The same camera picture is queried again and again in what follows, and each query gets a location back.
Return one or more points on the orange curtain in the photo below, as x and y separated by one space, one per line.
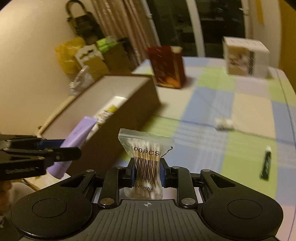
287 55

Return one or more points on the cotton swab bag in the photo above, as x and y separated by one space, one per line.
146 150

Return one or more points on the folded stepladder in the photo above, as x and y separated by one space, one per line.
84 26

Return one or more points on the dark red gift box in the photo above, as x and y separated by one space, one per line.
167 65

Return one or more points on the white pill bottle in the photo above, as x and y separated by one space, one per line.
224 124

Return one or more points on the checkered tablecloth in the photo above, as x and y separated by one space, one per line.
240 127

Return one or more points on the silver plastic bag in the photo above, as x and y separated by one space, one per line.
81 82

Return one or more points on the white brown carton box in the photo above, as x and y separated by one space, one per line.
245 57

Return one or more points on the brown open storage box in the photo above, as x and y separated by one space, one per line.
115 102

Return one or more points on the cardboard boxes pile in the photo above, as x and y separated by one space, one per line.
108 56

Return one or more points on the dark green small tube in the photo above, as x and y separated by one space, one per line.
264 175

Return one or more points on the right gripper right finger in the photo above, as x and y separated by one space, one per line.
180 179

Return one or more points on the beige curtain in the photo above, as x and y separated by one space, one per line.
126 19

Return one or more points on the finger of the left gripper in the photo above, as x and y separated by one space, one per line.
62 154
45 143

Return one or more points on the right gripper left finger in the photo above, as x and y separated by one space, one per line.
116 178

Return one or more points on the green blister card package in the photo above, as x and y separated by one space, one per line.
103 115

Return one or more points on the yellow plastic bag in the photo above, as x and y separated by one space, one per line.
65 54

